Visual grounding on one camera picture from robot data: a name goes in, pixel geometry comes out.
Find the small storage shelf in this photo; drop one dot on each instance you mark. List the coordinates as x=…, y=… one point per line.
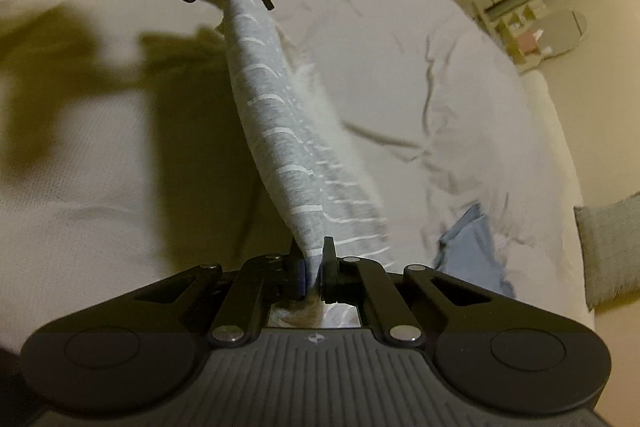
x=512, y=32

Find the cream bed frame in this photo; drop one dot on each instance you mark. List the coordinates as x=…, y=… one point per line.
x=570, y=194

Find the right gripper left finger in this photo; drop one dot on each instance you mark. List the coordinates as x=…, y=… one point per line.
x=260, y=283

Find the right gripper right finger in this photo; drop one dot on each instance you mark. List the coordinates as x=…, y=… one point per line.
x=365, y=285

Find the grey cushion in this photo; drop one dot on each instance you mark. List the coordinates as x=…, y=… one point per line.
x=609, y=238

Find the blue folded garment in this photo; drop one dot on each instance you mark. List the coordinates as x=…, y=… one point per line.
x=467, y=252

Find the grey striped t-shirt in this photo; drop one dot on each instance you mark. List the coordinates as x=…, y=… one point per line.
x=307, y=162

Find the oval mirror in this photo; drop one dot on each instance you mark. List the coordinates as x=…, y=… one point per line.
x=559, y=32

